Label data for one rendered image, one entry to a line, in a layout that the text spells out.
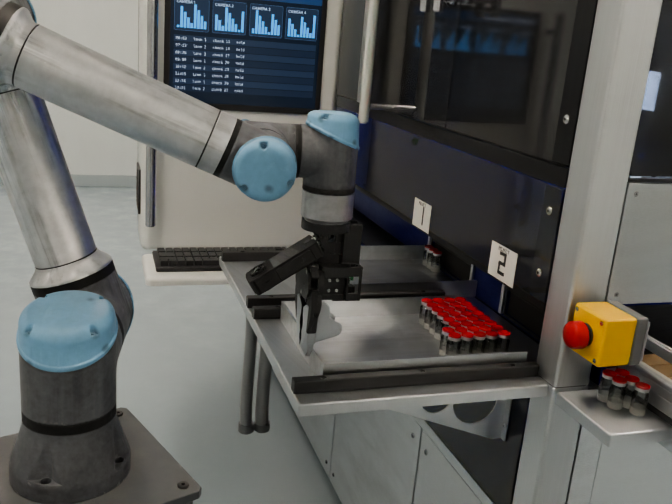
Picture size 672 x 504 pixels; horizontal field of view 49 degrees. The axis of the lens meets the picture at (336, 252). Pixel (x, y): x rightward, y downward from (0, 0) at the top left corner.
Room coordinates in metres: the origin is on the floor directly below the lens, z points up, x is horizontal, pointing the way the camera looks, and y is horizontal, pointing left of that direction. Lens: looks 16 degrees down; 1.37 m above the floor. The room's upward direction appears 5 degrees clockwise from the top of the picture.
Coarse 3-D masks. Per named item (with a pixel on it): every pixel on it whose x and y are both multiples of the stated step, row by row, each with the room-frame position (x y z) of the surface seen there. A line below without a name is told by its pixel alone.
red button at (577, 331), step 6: (570, 324) 0.97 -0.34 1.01; (576, 324) 0.97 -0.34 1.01; (582, 324) 0.97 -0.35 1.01; (564, 330) 0.98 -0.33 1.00; (570, 330) 0.97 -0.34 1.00; (576, 330) 0.96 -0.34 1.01; (582, 330) 0.96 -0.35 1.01; (588, 330) 0.96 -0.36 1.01; (564, 336) 0.98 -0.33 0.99; (570, 336) 0.96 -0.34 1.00; (576, 336) 0.96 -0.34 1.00; (582, 336) 0.96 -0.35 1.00; (588, 336) 0.96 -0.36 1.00; (570, 342) 0.96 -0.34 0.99; (576, 342) 0.96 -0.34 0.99; (582, 342) 0.96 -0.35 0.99; (576, 348) 0.96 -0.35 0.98; (582, 348) 0.96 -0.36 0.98
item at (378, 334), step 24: (288, 312) 1.18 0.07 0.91; (336, 312) 1.26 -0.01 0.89; (360, 312) 1.27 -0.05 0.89; (384, 312) 1.29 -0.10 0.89; (408, 312) 1.30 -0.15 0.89; (336, 336) 1.17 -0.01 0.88; (360, 336) 1.18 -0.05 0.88; (384, 336) 1.18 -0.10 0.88; (408, 336) 1.19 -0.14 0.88; (432, 336) 1.20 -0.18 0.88; (312, 360) 1.03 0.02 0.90; (336, 360) 1.07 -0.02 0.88; (360, 360) 1.08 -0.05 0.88; (384, 360) 1.01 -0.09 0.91; (408, 360) 1.02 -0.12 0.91; (432, 360) 1.04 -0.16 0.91; (456, 360) 1.05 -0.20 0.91; (480, 360) 1.06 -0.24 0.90; (504, 360) 1.08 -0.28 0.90
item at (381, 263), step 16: (368, 256) 1.64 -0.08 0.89; (384, 256) 1.65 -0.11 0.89; (400, 256) 1.66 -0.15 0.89; (416, 256) 1.68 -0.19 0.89; (368, 272) 1.54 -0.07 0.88; (384, 272) 1.55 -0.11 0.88; (400, 272) 1.56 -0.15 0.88; (416, 272) 1.57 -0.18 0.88; (432, 272) 1.58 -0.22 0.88; (368, 288) 1.37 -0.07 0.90; (384, 288) 1.38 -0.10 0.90; (400, 288) 1.39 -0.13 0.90; (416, 288) 1.40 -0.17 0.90; (432, 288) 1.41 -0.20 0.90; (448, 288) 1.42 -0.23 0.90; (464, 288) 1.43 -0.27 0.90
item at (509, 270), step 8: (496, 248) 1.24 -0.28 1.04; (504, 248) 1.22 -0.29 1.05; (496, 256) 1.24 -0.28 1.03; (512, 256) 1.19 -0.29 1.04; (496, 264) 1.23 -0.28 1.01; (512, 264) 1.19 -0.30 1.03; (488, 272) 1.26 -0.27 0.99; (496, 272) 1.23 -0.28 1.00; (504, 272) 1.21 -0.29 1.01; (512, 272) 1.18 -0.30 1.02; (504, 280) 1.20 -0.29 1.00; (512, 280) 1.18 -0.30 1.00; (512, 288) 1.18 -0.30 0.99
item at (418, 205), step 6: (414, 204) 1.58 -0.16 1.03; (420, 204) 1.55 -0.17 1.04; (426, 204) 1.52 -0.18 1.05; (414, 210) 1.57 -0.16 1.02; (420, 210) 1.55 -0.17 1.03; (426, 210) 1.52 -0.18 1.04; (414, 216) 1.57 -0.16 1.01; (420, 216) 1.54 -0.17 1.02; (426, 216) 1.52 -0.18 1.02; (414, 222) 1.57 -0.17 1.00; (420, 222) 1.54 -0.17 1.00; (426, 222) 1.51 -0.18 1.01; (420, 228) 1.54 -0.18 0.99; (426, 228) 1.51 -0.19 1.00
